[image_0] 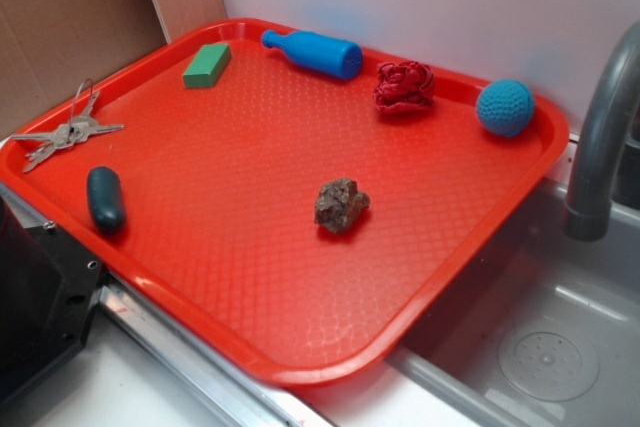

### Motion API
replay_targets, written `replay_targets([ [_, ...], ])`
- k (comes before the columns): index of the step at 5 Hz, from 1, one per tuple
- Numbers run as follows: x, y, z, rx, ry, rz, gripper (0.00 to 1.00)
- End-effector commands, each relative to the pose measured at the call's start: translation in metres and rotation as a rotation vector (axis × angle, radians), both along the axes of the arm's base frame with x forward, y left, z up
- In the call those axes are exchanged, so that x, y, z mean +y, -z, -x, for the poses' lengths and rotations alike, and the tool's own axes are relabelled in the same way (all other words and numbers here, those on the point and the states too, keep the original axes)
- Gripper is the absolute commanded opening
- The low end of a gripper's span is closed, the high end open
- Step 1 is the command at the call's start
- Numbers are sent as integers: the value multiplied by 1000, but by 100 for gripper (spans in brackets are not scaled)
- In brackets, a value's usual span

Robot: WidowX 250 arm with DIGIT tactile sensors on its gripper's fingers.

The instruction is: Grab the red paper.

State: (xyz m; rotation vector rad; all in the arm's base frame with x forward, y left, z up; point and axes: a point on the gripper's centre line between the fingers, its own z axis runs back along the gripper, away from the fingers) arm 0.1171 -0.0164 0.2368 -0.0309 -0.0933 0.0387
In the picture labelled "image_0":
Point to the red plastic tray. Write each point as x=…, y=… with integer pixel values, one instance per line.
x=219, y=186

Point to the brown rock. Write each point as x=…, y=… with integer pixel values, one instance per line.
x=339, y=204

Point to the blue plastic bottle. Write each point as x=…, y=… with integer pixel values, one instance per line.
x=331, y=56

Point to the green rectangular block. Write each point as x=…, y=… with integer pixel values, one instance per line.
x=207, y=66

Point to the blue knitted ball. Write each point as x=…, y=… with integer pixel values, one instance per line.
x=505, y=107

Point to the dark teal capsule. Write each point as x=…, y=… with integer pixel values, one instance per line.
x=105, y=200

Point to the silver key bunch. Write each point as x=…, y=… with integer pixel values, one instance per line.
x=76, y=130

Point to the grey sink basin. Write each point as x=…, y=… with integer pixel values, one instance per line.
x=537, y=329

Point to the grey faucet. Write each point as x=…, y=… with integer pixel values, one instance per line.
x=606, y=164

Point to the brown cardboard panel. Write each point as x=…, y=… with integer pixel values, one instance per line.
x=49, y=46

